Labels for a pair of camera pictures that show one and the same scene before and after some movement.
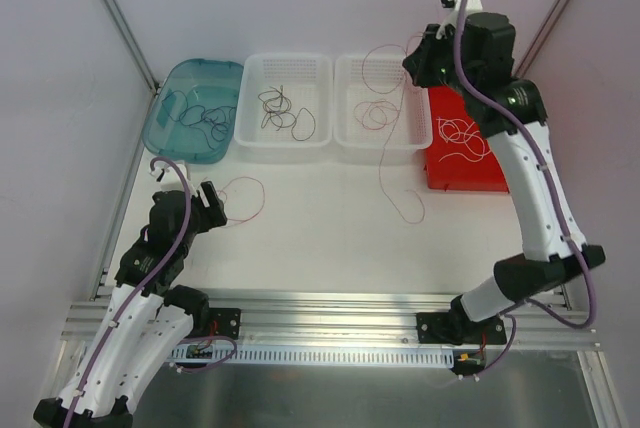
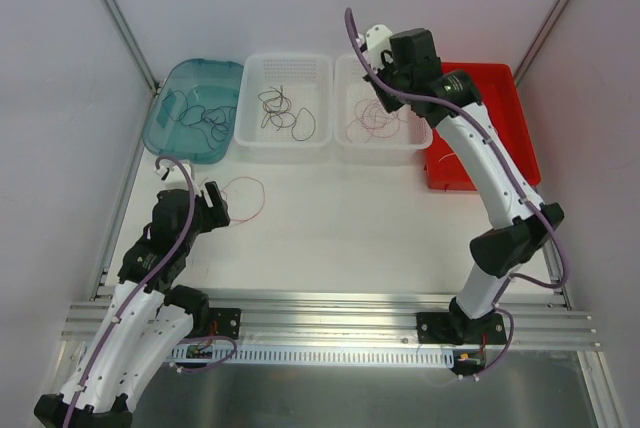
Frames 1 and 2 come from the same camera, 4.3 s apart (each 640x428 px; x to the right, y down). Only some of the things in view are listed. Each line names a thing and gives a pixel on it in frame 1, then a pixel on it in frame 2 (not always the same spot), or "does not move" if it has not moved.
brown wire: (276, 107) does not move
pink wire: (396, 126) -> (374, 119)
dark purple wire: (195, 116) does not move
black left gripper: (211, 204) does not move
